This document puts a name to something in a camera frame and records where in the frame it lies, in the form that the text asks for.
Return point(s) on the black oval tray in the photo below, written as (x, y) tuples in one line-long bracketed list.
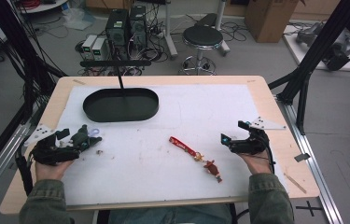
[(121, 105)]

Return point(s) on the white board with grey devices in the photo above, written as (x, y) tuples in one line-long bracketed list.
[(328, 46)]

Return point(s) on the white desk leg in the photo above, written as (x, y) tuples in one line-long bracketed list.
[(170, 31), (222, 31)]

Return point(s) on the person's right hand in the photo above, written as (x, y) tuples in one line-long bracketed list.
[(258, 163)]

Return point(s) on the clear plastic bag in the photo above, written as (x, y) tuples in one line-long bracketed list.
[(77, 18)]

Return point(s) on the black round stool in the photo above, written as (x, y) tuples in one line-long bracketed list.
[(202, 35)]

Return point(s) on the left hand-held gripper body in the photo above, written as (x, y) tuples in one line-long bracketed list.
[(49, 153)]

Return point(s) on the black metal frame strut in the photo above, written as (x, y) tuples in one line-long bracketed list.
[(322, 43), (17, 46)]

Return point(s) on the black computer tower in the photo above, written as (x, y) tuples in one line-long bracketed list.
[(117, 26), (138, 25)]

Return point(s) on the white table mat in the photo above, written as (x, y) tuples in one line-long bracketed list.
[(169, 174)]

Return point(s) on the thin wooden stick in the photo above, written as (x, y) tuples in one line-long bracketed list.
[(294, 183)]

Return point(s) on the person's legs in jeans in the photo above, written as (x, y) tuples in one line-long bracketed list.
[(169, 215)]

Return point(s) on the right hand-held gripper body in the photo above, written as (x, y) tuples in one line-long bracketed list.
[(252, 143)]

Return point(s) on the black T-shaped stand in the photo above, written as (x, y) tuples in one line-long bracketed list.
[(115, 63)]

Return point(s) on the white round table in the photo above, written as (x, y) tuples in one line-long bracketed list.
[(43, 6)]

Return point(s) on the white power supply unit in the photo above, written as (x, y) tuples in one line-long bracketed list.
[(88, 45), (99, 49)]

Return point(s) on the grey tape piece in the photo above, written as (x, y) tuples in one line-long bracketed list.
[(302, 157)]

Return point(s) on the brown cardboard box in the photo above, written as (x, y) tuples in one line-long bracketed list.
[(269, 20)]

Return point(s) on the person's left hand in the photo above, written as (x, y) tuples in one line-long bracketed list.
[(51, 170)]

